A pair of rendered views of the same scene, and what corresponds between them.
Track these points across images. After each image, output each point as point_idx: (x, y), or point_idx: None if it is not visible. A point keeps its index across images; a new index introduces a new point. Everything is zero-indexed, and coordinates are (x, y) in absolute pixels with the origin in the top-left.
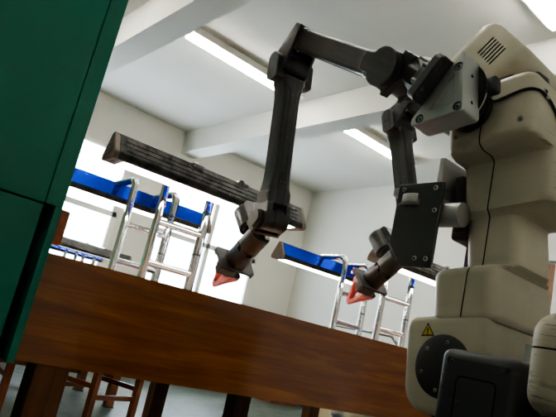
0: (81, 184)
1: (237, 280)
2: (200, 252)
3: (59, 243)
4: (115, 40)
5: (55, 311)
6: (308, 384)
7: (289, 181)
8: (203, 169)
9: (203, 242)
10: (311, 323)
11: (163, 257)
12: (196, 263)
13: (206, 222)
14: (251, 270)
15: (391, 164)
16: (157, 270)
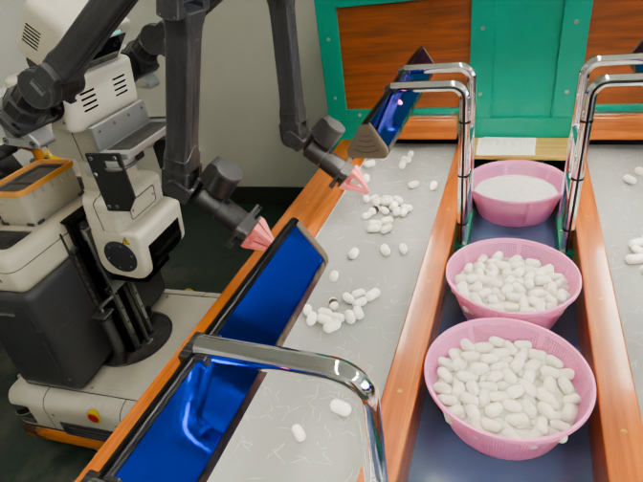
0: (634, 66)
1: (339, 187)
2: (461, 173)
3: None
4: (317, 26)
5: None
6: None
7: (279, 100)
8: (397, 73)
9: (461, 160)
10: (273, 229)
11: (572, 184)
12: (457, 185)
13: (458, 133)
14: (331, 182)
15: (200, 65)
16: (567, 199)
